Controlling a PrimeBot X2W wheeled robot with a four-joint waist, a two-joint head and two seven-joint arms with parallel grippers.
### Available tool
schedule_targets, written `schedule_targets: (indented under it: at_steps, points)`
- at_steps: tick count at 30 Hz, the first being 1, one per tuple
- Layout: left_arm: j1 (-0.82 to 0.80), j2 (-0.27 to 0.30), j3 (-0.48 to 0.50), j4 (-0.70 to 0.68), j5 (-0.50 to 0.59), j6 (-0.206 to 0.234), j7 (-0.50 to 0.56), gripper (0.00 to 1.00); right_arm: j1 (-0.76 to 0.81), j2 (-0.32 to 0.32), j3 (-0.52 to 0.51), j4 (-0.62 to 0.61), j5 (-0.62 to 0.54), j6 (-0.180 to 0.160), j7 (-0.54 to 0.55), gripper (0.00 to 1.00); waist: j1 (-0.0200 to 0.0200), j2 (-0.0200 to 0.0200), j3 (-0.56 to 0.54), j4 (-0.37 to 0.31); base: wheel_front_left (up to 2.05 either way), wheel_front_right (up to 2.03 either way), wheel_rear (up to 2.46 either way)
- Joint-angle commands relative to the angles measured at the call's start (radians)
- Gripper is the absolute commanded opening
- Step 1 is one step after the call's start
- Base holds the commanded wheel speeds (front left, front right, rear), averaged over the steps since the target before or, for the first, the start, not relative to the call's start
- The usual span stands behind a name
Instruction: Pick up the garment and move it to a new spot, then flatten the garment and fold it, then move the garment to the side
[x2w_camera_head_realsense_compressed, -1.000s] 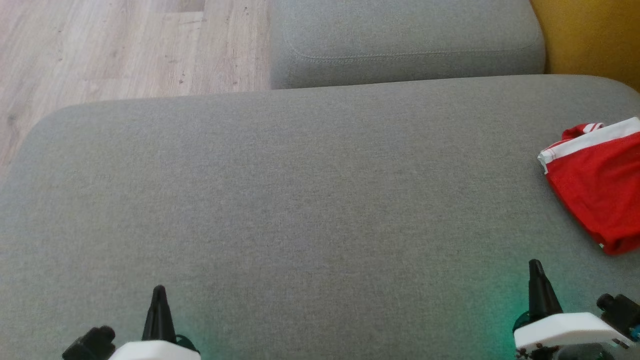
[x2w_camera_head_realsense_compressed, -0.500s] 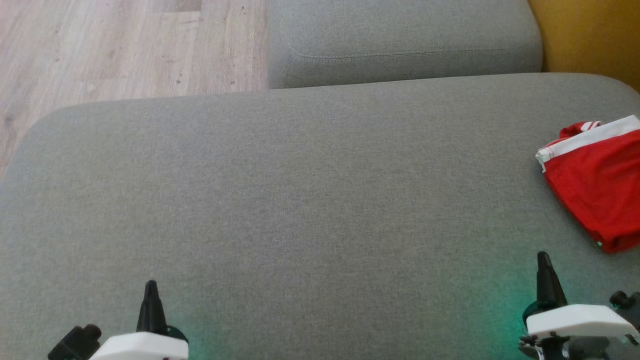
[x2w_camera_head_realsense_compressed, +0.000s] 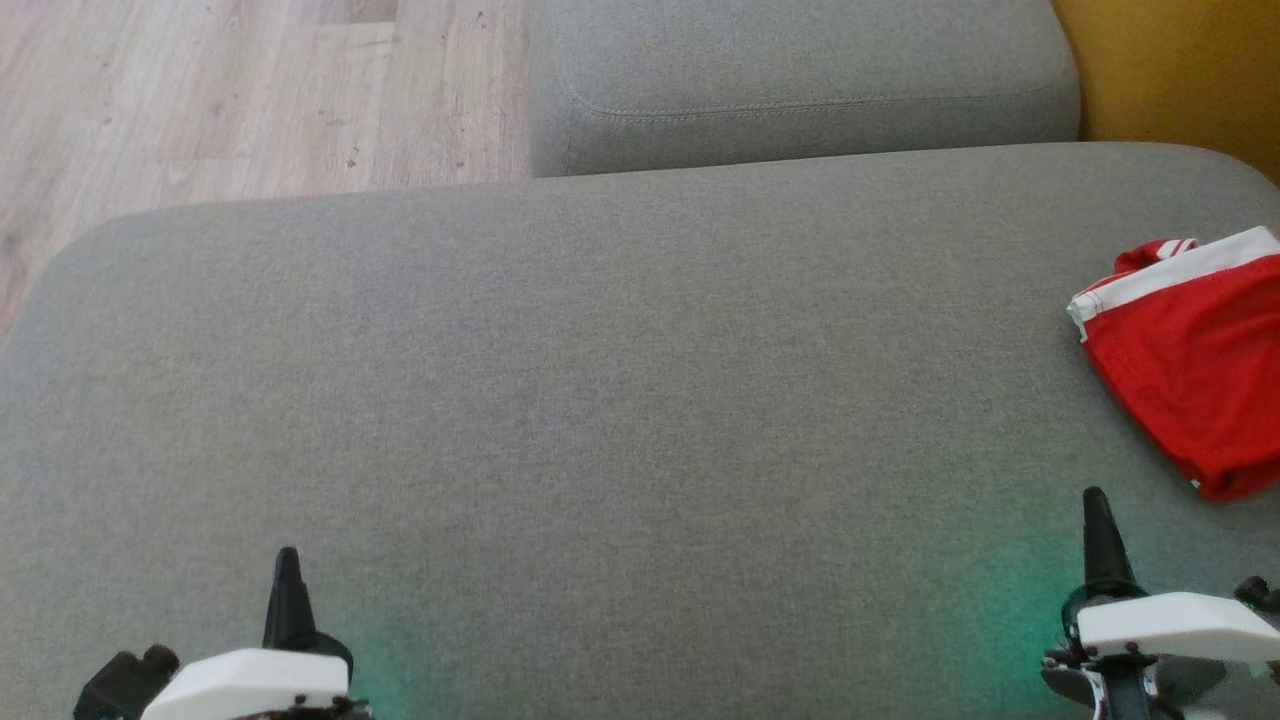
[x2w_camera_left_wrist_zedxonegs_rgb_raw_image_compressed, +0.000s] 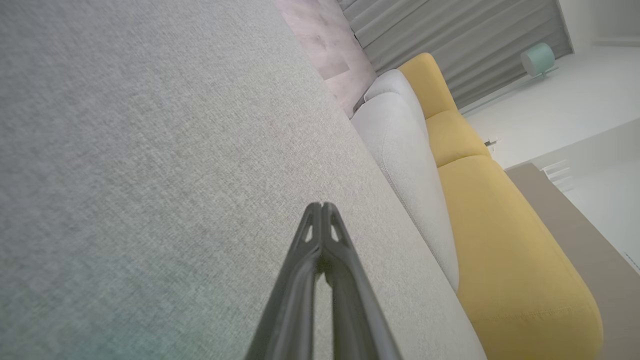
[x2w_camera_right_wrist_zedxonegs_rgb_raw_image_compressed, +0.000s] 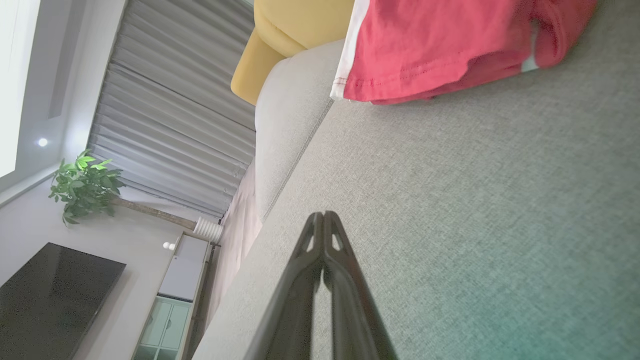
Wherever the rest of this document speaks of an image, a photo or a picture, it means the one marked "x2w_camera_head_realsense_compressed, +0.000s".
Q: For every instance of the grey sofa cushion with seam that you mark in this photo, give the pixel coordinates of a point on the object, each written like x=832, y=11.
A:
x=800, y=80

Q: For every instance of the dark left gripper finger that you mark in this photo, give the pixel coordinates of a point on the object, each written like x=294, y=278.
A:
x=290, y=610

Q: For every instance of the red jersey with white stripes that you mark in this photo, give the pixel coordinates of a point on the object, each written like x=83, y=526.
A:
x=1150, y=255

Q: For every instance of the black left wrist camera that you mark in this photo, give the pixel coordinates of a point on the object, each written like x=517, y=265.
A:
x=120, y=685

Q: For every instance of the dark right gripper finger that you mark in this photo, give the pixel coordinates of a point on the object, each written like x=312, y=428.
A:
x=1105, y=550

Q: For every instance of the large grey sofa seat cushion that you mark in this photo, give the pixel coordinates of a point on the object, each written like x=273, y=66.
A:
x=600, y=420

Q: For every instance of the red shorts with white bands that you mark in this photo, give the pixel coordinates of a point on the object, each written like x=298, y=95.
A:
x=1200, y=380

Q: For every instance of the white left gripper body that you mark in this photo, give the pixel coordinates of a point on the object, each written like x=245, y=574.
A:
x=250, y=682

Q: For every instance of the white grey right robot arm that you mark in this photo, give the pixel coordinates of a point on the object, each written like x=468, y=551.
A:
x=1130, y=692

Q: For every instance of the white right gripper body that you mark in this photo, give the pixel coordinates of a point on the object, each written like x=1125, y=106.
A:
x=1180, y=625

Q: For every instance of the yellow fabric furniture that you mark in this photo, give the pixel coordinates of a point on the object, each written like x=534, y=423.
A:
x=1180, y=70

